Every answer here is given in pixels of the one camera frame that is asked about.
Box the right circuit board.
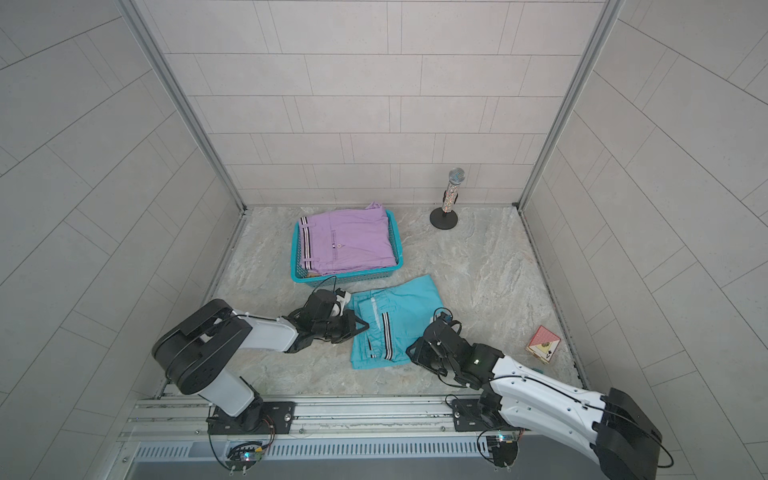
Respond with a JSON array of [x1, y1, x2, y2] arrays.
[[486, 434, 519, 468]]

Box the circuit board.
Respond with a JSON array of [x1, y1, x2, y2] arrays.
[[226, 441, 265, 476], [486, 434, 519, 468]]

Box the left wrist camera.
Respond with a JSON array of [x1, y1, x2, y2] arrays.
[[306, 289, 351, 320]]

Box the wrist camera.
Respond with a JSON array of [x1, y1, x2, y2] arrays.
[[433, 307, 463, 334], [306, 289, 351, 320]]

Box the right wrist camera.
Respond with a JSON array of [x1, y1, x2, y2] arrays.
[[433, 307, 463, 334]]

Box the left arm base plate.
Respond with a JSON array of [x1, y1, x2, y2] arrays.
[[207, 400, 297, 435]]

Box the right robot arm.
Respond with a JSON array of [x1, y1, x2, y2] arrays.
[[407, 321, 666, 479]]

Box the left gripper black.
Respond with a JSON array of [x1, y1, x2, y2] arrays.
[[313, 310, 371, 343]]

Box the aluminium mounting rail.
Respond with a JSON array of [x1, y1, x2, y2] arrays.
[[119, 394, 620, 443]]

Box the teal pants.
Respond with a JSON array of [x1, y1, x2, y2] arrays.
[[350, 275, 443, 370]]

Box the pink patterned small box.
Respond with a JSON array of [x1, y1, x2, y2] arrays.
[[526, 325, 562, 364]]

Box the teal plastic basket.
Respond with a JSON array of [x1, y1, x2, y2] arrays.
[[290, 208, 404, 285]]

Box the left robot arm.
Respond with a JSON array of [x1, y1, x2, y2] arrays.
[[151, 290, 370, 434]]

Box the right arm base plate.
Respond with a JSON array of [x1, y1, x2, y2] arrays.
[[444, 395, 497, 433]]

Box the left circuit board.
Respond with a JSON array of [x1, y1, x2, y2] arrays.
[[226, 441, 265, 476]]

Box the purple pants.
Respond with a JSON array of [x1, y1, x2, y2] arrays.
[[298, 203, 397, 276]]

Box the glitter microphone on stand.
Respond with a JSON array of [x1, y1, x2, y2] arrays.
[[429, 168, 466, 230]]

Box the ventilation grille strip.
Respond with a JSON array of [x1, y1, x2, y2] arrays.
[[134, 436, 490, 463]]

